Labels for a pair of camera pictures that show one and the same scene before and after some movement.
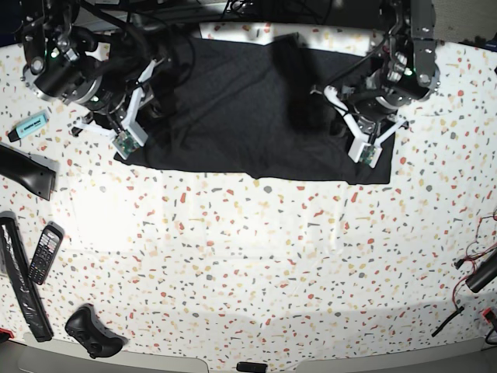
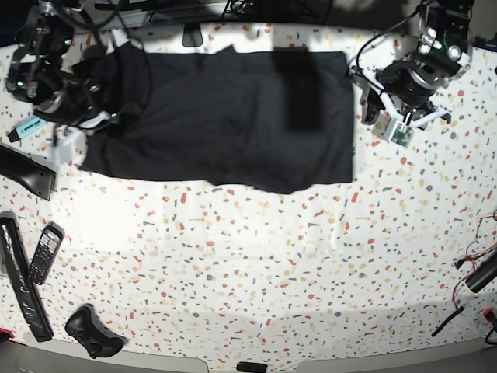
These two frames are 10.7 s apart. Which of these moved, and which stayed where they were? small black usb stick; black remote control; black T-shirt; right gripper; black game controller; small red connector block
Moved: black T-shirt; right gripper
Stayed: small black usb stick; black game controller; small red connector block; black remote control
